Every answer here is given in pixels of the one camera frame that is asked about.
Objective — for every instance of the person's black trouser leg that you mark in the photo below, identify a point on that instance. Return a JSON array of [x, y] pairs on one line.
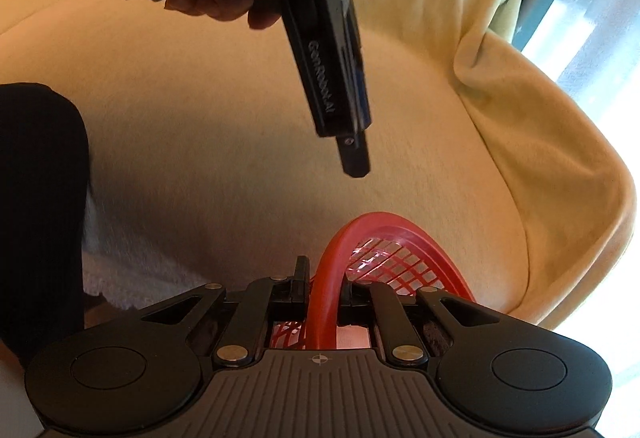
[[35, 193]]

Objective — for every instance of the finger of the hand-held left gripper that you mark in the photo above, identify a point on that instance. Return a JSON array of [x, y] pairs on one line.
[[352, 157]]

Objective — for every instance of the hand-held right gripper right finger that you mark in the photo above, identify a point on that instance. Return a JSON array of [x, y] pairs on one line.
[[350, 300]]

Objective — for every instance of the white lace cloth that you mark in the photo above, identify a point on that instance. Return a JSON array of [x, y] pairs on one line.
[[135, 258]]

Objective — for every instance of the window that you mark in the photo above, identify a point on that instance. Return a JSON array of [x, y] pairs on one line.
[[590, 17]]

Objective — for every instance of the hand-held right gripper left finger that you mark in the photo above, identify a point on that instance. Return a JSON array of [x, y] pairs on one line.
[[300, 285]]

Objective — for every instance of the red plastic mesh basket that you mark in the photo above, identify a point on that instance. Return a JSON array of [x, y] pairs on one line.
[[325, 278]]

